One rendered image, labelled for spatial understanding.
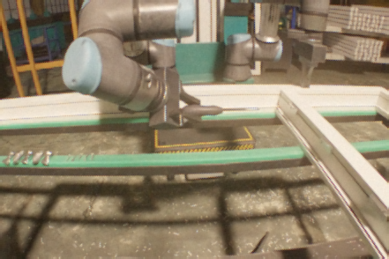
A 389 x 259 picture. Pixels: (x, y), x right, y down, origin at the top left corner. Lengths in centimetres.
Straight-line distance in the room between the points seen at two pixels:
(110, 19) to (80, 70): 13
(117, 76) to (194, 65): 126
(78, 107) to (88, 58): 45
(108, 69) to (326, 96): 71
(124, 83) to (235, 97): 43
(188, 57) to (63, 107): 100
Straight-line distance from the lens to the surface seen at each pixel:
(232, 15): 440
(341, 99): 94
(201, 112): 63
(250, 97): 79
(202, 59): 166
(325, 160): 58
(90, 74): 40
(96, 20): 48
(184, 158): 57
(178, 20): 49
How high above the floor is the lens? 119
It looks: 29 degrees down
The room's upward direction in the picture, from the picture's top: 1 degrees counter-clockwise
